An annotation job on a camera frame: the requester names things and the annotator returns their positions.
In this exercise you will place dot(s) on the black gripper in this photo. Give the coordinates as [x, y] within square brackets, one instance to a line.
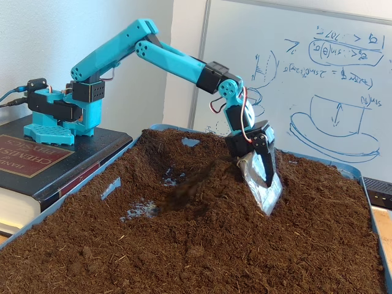
[256, 135]

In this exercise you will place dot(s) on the black chemistry handbook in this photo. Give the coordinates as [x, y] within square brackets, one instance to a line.
[85, 153]

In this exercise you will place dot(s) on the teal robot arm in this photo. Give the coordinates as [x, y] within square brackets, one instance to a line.
[107, 58]

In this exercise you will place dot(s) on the black controller board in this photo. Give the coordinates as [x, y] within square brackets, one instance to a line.
[36, 83]

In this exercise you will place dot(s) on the black perforated device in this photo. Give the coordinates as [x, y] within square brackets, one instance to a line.
[379, 191]

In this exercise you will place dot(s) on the blue plastic tray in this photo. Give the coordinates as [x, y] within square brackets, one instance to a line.
[349, 170]

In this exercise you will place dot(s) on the whiteboard with blue sketches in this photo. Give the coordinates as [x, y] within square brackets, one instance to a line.
[275, 30]

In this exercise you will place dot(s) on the brown soil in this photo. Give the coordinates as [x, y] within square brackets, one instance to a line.
[214, 245]

